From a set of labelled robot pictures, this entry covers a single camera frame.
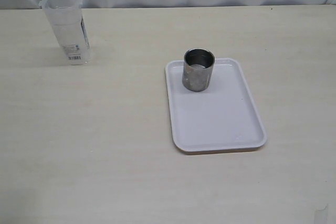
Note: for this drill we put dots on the stainless steel cup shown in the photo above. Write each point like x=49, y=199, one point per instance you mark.
x=198, y=66

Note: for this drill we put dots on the clear plastic water bottle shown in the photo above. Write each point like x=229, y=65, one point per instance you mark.
x=66, y=20

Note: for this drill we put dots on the white plastic tray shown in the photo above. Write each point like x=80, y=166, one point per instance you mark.
x=223, y=117

